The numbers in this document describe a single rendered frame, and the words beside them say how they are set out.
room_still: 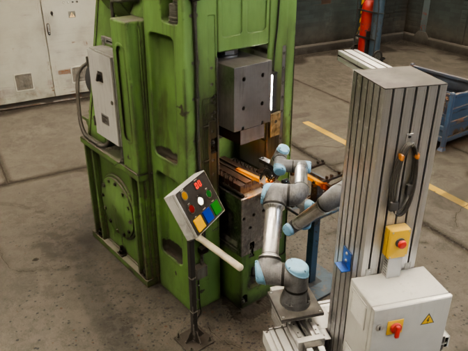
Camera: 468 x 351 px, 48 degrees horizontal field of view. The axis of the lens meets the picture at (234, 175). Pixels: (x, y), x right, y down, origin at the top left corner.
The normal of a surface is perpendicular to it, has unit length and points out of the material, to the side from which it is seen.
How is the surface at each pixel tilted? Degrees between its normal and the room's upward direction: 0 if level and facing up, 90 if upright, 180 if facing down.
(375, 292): 0
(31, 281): 0
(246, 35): 90
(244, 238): 90
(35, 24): 90
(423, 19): 90
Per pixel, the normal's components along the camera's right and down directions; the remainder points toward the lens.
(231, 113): -0.78, 0.28
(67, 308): 0.00, -0.90
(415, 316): 0.25, 0.43
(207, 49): 0.63, 0.35
